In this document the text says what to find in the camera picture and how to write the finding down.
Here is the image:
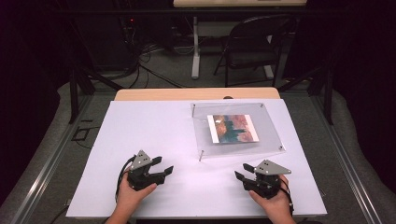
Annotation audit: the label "person's left hand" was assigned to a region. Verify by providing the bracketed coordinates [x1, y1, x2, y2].
[116, 172, 158, 217]

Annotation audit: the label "white table board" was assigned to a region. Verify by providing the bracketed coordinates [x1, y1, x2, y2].
[65, 98, 328, 219]

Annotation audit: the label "person's right hand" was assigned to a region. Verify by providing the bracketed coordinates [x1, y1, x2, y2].
[248, 175, 294, 218]

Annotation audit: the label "light wooden desk top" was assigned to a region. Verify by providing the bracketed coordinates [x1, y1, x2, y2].
[172, 0, 308, 8]

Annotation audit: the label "black folding chair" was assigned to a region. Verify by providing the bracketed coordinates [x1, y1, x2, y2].
[213, 14, 297, 89]

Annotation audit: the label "black metal stand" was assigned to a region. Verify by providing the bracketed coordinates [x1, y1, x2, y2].
[68, 65, 124, 125]
[277, 65, 334, 126]

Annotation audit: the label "clear acrylic photo frame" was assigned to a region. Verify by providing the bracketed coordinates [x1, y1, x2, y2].
[190, 102, 287, 162]

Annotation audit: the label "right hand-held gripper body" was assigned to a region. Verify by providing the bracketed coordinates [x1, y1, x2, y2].
[242, 159, 292, 201]

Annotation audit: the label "wooden table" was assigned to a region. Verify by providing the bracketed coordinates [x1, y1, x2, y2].
[113, 87, 281, 102]

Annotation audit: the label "black computer tower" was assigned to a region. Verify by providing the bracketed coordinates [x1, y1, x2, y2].
[74, 12, 134, 72]

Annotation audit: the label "white desk leg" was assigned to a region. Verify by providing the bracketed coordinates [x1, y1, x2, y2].
[191, 16, 201, 80]

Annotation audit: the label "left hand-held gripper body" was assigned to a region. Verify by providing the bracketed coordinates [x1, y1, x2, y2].
[126, 149, 166, 191]

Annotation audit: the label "painting print photo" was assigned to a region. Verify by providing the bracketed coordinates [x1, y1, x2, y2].
[206, 113, 261, 145]

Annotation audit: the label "black floor cables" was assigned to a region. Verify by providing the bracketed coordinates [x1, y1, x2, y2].
[122, 41, 188, 90]

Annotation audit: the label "aluminium rail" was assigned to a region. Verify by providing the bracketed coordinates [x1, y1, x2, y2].
[311, 92, 383, 224]
[9, 92, 95, 224]

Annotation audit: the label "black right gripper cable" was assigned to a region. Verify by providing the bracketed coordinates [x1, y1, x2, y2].
[278, 177, 295, 217]

